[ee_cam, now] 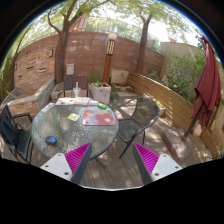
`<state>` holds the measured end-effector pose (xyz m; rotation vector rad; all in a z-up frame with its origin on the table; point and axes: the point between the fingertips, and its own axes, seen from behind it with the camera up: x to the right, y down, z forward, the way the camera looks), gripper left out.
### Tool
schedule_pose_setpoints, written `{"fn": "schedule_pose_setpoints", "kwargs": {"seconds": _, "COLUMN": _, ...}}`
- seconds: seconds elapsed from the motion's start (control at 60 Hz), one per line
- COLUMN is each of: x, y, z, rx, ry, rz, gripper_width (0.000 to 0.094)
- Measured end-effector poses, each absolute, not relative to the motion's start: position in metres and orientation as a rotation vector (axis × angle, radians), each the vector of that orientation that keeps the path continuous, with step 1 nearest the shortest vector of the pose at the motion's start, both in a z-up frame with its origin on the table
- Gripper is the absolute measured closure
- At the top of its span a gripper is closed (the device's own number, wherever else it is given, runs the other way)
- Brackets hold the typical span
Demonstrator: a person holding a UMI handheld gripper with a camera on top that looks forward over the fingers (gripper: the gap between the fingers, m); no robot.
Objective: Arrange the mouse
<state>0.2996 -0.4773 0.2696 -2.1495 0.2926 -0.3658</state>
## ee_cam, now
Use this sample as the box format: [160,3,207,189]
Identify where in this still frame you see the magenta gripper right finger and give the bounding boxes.
[133,143,182,185]

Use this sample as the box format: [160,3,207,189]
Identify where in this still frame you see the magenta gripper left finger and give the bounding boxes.
[41,142,92,185]

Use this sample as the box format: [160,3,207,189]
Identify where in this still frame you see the blue computer mouse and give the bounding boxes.
[45,136,57,145]

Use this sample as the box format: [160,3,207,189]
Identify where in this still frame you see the red floral mouse pad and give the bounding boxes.
[83,109,115,126]

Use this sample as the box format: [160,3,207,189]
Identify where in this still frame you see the stone umbrella base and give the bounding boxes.
[161,128,195,161]

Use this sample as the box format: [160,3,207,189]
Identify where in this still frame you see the round glass patio table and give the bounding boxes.
[31,103,119,159]

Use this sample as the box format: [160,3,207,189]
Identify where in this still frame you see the yellow sticky note pad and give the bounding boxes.
[67,113,80,121]

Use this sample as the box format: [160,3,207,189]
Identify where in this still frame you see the black mesh chair right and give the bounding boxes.
[113,96,160,158]

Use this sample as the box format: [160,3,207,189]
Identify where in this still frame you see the wooden slat fence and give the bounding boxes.
[126,71,214,160]

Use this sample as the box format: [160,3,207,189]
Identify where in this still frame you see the open book papers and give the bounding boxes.
[56,97,89,105]

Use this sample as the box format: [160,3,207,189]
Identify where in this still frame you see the green marker pen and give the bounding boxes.
[98,103,108,109]

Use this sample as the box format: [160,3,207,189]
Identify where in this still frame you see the black metal chair left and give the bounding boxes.
[0,105,33,164]

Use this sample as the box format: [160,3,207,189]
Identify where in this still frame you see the clear plastic cup with straw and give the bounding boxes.
[73,82,81,98]

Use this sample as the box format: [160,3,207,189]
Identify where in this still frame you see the white square planter box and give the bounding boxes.
[91,83,111,104]

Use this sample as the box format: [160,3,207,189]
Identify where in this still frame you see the dark wicker chair back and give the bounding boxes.
[57,76,89,97]

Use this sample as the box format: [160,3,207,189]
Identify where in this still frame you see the folded red patio umbrella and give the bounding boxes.
[183,37,221,138]

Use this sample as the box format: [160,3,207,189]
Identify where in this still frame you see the left tree trunk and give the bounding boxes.
[47,0,89,83]

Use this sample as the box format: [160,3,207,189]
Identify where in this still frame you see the tree trunk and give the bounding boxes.
[47,0,89,83]
[135,11,153,73]

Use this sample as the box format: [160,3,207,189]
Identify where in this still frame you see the right tree trunk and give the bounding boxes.
[135,11,153,73]

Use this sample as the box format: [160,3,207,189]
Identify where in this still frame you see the wooden lamp post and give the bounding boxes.
[103,33,117,83]

